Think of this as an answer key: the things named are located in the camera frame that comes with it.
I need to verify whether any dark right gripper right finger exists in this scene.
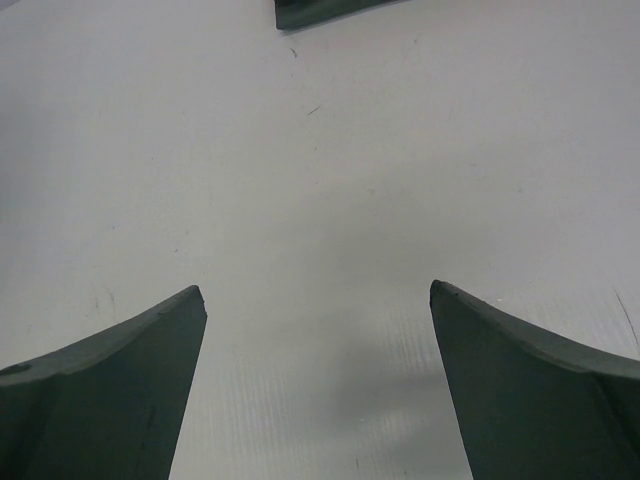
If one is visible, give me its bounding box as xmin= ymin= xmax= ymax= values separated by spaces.
xmin=430 ymin=280 xmax=639 ymax=479

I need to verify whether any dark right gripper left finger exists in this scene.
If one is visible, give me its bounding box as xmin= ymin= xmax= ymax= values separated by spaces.
xmin=1 ymin=285 xmax=207 ymax=479

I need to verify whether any finger tip of the dark left gripper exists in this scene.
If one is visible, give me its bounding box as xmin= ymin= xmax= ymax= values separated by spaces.
xmin=274 ymin=0 xmax=392 ymax=31

